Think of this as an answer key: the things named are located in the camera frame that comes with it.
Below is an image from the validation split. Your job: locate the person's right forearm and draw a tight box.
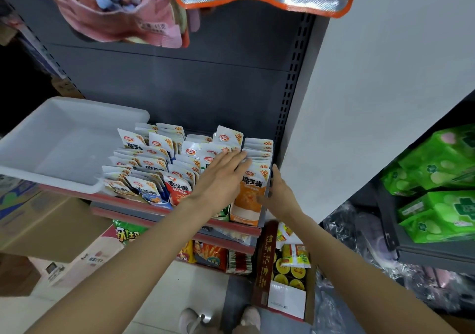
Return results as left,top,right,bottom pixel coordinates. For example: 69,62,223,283
289,211,457,334

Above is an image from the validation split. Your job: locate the dark red white-label carton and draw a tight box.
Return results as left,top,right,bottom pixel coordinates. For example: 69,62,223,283
252,221,319,324

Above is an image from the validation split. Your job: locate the orange snack packet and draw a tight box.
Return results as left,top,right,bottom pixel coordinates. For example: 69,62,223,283
230,161,272,226

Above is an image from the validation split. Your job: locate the white plastic bin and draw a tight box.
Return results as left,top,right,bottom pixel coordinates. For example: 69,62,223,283
0,97,151,195

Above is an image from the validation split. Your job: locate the white pink carton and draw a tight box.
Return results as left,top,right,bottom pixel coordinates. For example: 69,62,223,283
28,226,127,288

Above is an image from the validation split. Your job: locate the row of orange chip bags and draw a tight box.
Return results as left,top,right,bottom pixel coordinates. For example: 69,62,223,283
178,239,253,274

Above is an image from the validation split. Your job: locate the person's right hand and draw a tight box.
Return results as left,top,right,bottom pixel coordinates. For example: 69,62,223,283
263,164,304,223

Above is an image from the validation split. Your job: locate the red konjac snack packet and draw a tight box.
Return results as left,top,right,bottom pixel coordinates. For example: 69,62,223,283
165,178,192,206

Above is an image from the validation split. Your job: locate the green display box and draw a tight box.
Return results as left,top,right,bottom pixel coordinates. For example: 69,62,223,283
186,126,246,221

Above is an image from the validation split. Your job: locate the orange display box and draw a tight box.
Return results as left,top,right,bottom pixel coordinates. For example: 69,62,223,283
229,138,276,227

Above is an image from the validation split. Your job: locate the blue konjac snack packet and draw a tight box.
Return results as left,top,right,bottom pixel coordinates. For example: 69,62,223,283
128,176,168,206

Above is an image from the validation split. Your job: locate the person's shoe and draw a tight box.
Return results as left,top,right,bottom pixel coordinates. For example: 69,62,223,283
178,308,203,334
239,305,262,333

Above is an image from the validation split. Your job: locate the person's left forearm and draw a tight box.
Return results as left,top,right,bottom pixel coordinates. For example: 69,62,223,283
26,200,216,334

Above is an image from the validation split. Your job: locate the gold display box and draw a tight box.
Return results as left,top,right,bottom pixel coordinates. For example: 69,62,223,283
100,124,164,201

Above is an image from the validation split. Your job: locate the person's left hand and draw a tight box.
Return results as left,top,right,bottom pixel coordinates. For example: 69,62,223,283
189,149,253,216

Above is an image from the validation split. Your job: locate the red display box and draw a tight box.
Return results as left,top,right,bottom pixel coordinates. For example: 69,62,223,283
159,133,212,208

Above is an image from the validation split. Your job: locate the stack of green packs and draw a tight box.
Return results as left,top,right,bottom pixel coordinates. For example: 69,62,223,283
382,124,475,244

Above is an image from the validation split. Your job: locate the hanging pink candy bag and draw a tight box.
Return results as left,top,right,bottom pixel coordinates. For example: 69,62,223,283
39,0,190,49

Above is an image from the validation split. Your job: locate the person's right shoe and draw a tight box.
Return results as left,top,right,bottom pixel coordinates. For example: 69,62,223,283
239,305,262,333

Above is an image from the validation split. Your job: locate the blue print cardboard carton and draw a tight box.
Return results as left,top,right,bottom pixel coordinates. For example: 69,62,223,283
0,178,112,260

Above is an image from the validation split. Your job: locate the blue display box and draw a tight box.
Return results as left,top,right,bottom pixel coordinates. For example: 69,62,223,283
122,124,187,208

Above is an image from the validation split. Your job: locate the black plastic wrapped bundle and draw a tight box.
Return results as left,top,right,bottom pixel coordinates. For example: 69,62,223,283
315,200,475,334

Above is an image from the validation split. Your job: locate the person's left shoe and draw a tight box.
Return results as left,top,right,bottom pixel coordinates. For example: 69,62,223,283
178,308,203,334

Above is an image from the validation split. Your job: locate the green snack bag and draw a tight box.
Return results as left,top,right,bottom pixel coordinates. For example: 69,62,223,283
113,220,149,243

